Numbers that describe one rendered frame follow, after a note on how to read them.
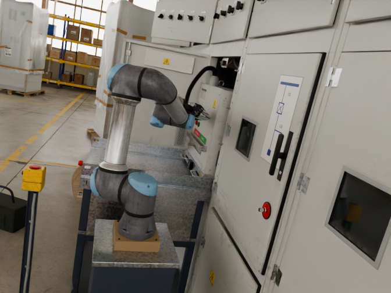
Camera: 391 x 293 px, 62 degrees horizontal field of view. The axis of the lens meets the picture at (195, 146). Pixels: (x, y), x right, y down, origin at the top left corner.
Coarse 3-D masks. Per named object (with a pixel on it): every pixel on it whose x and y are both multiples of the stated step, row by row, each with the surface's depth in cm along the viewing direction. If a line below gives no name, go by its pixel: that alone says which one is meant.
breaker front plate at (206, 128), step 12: (204, 84) 205; (216, 96) 176; (204, 108) 197; (216, 108) 173; (204, 120) 193; (192, 132) 219; (204, 132) 190; (204, 144) 186; (192, 156) 210; (204, 156) 183; (204, 168) 179
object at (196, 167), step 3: (186, 150) 224; (186, 153) 221; (189, 153) 216; (186, 156) 221; (189, 156) 212; (186, 159) 219; (192, 159) 204; (195, 162) 198; (195, 165) 193; (195, 168) 193; (198, 168) 188; (198, 171) 185; (201, 171) 182; (195, 174) 191; (198, 174) 185; (201, 174) 179; (204, 174) 178; (207, 174) 179; (207, 177) 177; (210, 177) 178
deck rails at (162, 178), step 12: (96, 144) 215; (132, 144) 220; (144, 144) 221; (156, 156) 222; (168, 156) 227; (180, 156) 229; (84, 168) 162; (168, 180) 172; (180, 180) 174; (192, 180) 175; (204, 180) 177
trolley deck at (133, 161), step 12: (96, 156) 196; (132, 156) 211; (144, 156) 217; (132, 168) 189; (144, 168) 193; (156, 168) 198; (168, 168) 202; (180, 168) 207; (84, 180) 160; (168, 192) 171; (180, 192) 172; (192, 192) 174; (204, 192) 175
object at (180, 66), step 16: (128, 48) 231; (144, 48) 229; (160, 48) 228; (176, 48) 223; (144, 64) 229; (160, 64) 227; (176, 64) 225; (192, 64) 223; (176, 80) 230; (192, 80) 228; (192, 96) 230; (144, 112) 238; (144, 128) 241; (160, 128) 239; (160, 144) 241
